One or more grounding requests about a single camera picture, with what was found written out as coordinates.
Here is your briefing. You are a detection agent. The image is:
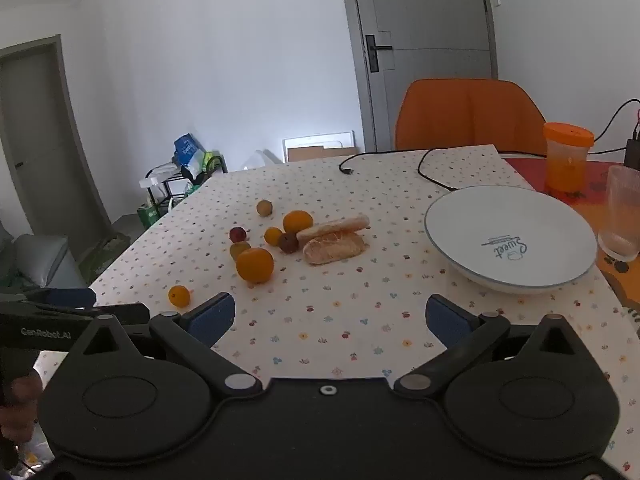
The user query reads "black cable with plug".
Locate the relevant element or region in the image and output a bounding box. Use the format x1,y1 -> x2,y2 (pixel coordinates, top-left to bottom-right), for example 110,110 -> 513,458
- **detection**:
339,148 -> 436,177
418,148 -> 457,193

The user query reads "black door handle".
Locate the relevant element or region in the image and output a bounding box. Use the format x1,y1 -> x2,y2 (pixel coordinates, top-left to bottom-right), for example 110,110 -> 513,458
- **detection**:
365,35 -> 393,73

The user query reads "large orange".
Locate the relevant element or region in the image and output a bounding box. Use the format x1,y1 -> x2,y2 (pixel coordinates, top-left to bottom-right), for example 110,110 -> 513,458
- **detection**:
235,247 -> 275,284

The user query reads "grey side door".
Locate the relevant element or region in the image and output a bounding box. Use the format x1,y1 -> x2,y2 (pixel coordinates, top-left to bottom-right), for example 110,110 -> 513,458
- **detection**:
0,35 -> 113,241

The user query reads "long bread roll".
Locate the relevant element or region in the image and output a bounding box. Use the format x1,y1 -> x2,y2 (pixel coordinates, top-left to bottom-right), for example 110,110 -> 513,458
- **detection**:
296,214 -> 371,241

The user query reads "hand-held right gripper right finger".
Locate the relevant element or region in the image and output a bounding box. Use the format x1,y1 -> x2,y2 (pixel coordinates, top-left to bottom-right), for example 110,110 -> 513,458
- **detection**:
394,294 -> 596,402

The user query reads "green patterned mat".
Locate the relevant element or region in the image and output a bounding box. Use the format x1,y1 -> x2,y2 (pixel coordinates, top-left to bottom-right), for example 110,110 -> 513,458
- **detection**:
82,234 -> 132,281

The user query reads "orange lidded plastic jar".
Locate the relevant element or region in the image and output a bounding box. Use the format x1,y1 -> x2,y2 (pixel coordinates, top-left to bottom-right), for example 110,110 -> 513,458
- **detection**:
543,121 -> 596,195

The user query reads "medium orange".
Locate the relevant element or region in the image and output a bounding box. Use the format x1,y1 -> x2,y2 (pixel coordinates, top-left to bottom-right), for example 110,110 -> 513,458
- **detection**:
283,210 -> 314,234

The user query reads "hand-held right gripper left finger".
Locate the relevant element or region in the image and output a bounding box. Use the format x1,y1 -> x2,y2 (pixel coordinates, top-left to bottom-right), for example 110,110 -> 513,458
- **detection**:
65,292 -> 264,402

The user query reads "clear ribbed glass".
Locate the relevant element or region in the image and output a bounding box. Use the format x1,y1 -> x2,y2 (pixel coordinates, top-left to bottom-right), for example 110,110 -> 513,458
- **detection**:
598,165 -> 640,262

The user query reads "cardboard box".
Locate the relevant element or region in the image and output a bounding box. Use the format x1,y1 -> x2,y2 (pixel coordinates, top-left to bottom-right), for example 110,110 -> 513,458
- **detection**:
282,131 -> 358,163

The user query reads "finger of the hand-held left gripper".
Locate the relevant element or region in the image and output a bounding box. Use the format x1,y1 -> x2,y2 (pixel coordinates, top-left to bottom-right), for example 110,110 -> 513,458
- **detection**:
75,303 -> 151,326
22,288 -> 97,309

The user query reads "person's left hand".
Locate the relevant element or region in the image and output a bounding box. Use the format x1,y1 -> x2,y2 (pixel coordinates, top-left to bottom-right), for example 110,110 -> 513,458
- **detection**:
0,374 -> 45,445

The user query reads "orange printed table mat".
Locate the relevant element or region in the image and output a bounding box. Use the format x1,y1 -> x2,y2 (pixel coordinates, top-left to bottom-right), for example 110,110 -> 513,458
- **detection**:
502,156 -> 640,311

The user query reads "oval bread bun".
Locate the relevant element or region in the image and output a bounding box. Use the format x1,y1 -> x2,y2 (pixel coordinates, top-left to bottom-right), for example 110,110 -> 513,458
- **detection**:
303,232 -> 367,266

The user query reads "cardboard sheet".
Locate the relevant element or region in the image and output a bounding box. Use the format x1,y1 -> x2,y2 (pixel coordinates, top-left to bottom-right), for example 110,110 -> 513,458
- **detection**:
286,145 -> 326,162

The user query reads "grey sofa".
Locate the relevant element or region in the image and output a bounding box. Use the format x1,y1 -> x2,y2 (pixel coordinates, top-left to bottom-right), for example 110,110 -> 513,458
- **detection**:
0,232 -> 86,291

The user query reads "blue bag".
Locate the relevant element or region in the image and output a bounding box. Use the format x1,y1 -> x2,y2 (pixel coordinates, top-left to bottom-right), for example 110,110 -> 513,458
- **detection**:
174,133 -> 206,168

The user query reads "orange chair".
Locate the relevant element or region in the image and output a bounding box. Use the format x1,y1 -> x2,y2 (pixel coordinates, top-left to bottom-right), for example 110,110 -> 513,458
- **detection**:
395,78 -> 550,157

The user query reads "black looped cable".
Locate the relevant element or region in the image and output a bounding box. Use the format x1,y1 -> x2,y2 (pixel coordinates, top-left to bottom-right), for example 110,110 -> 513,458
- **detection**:
589,99 -> 640,156

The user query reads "white plate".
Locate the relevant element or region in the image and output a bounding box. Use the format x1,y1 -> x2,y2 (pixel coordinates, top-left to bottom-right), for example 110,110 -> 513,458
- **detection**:
424,185 -> 599,295

